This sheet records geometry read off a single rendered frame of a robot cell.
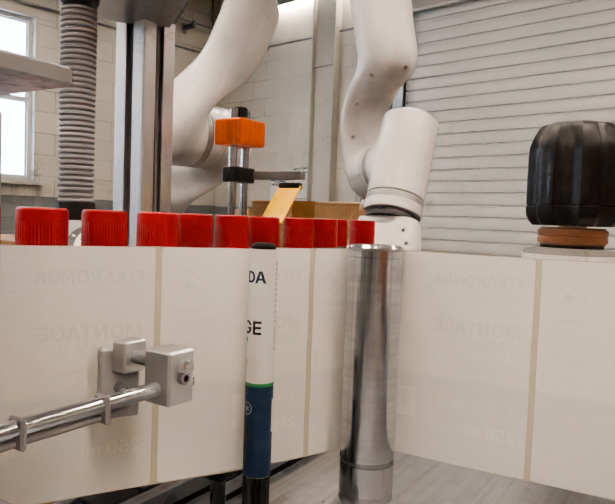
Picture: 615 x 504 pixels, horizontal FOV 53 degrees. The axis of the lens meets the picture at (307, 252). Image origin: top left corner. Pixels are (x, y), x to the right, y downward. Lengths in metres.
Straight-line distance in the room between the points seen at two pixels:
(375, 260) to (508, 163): 4.82
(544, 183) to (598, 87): 4.50
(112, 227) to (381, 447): 0.24
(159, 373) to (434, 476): 0.28
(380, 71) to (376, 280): 0.56
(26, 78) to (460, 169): 5.20
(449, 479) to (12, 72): 0.43
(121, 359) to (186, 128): 0.79
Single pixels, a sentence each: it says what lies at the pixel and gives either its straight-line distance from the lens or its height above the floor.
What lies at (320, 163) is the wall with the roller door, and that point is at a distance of 6.38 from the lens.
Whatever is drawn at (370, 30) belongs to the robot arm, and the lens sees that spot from 0.95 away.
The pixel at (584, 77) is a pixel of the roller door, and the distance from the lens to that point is 5.13.
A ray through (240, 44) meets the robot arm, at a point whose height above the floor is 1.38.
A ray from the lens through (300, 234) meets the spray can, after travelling 0.66.
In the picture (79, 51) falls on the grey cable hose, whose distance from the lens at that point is 0.60.
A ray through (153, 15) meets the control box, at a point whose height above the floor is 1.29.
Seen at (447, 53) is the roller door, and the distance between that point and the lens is 5.65.
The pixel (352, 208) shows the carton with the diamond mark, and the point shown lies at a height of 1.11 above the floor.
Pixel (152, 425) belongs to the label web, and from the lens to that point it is 0.40.
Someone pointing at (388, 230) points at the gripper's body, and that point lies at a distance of 0.87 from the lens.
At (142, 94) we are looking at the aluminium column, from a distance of 0.70.
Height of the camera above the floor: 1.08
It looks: 3 degrees down
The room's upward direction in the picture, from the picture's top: 2 degrees clockwise
